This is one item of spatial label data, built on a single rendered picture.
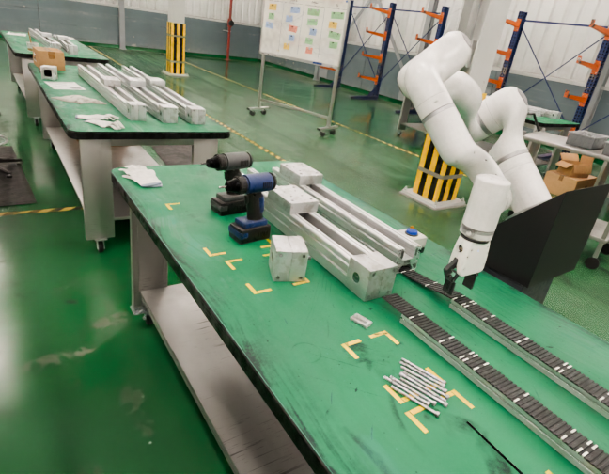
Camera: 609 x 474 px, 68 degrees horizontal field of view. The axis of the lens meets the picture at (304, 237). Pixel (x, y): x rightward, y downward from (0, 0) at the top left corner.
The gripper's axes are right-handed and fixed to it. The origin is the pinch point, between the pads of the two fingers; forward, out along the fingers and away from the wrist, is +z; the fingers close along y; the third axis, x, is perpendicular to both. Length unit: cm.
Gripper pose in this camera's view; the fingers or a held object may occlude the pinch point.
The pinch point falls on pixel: (458, 286)
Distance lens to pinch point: 133.4
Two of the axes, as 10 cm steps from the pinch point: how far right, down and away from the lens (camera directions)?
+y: 8.4, -1.2, 5.4
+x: -5.3, -4.2, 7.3
